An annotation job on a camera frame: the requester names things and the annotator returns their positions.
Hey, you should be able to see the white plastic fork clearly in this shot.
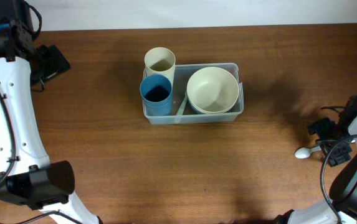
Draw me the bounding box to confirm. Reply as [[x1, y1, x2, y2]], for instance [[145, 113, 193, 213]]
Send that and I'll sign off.
[[174, 92, 188, 124]]

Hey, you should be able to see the blue cup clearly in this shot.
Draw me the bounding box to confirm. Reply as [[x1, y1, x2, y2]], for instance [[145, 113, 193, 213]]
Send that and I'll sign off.
[[140, 74, 173, 106], [144, 100, 172, 116]]

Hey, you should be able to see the blue cup front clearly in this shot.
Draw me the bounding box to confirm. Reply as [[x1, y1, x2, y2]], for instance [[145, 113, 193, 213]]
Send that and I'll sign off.
[[140, 74, 173, 106]]

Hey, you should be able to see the blue bowl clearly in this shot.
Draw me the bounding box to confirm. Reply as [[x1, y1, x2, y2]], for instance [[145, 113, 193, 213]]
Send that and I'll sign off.
[[190, 104, 204, 114]]

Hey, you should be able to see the cream cup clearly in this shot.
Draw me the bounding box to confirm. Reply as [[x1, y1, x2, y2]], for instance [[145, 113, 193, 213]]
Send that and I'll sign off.
[[144, 47, 176, 85]]

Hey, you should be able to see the cream bowl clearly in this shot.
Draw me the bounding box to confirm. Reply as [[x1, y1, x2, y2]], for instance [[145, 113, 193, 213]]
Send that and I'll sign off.
[[186, 67, 240, 109], [189, 100, 235, 114]]

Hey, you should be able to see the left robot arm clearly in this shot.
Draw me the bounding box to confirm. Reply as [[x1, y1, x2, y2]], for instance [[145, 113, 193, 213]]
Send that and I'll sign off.
[[0, 0, 100, 223]]

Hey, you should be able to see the white plastic spoon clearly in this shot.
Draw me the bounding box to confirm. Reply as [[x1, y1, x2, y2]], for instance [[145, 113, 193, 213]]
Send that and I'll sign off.
[[295, 146, 321, 159]]

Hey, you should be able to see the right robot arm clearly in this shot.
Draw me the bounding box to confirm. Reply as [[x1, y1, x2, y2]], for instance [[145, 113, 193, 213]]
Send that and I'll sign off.
[[273, 95, 357, 224]]

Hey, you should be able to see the clear plastic container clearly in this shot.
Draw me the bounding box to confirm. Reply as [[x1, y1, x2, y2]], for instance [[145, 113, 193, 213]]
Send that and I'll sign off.
[[143, 63, 244, 125]]

